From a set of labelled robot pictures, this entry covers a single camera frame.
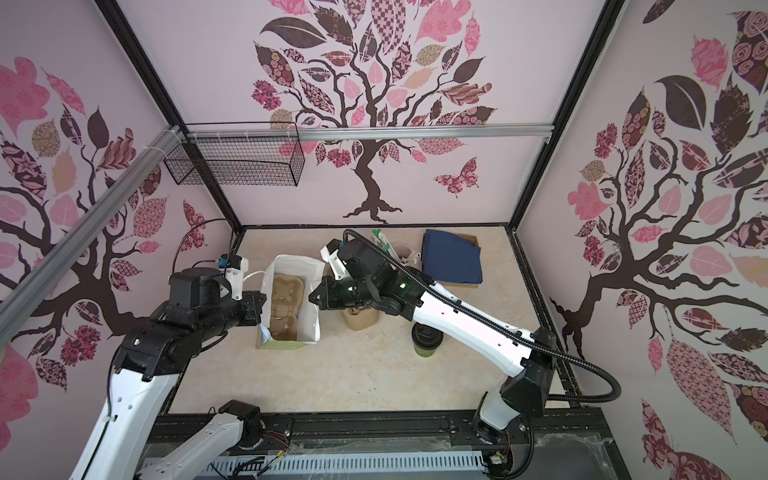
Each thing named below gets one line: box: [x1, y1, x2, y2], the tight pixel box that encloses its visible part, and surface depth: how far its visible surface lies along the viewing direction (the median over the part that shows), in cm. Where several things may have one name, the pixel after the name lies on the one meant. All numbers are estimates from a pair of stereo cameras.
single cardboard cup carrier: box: [269, 274, 304, 341], surface depth 89 cm
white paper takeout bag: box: [256, 254, 326, 350], surface depth 87 cm
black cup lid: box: [412, 322, 444, 350], surface depth 79 cm
